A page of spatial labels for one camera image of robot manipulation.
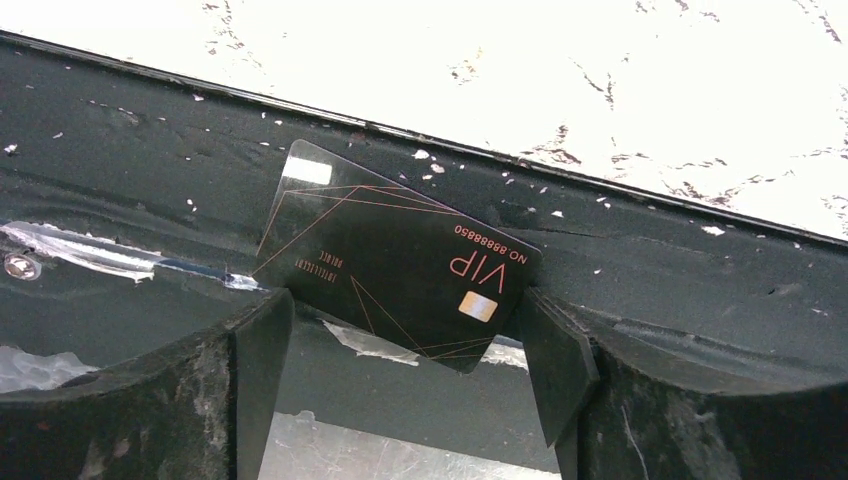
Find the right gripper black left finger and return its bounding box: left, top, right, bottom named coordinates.
left=1, top=289, right=294, bottom=479

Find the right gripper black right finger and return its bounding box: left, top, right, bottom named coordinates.
left=518, top=288, right=847, bottom=479

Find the black credit card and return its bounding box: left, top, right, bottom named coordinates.
left=252, top=139, right=542, bottom=373

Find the black front mounting rail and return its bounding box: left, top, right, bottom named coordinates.
left=0, top=29, right=848, bottom=475

